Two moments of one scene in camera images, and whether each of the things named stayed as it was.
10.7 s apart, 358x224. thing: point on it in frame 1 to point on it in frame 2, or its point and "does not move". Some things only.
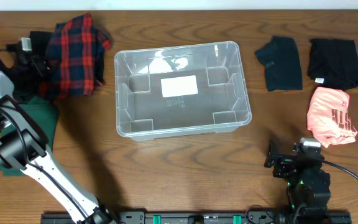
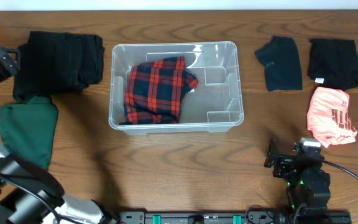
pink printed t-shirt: [328, 117] does not move
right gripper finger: [273, 153] does not move
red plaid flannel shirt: [76, 51] to [154, 91]
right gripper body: [284, 168] does not move
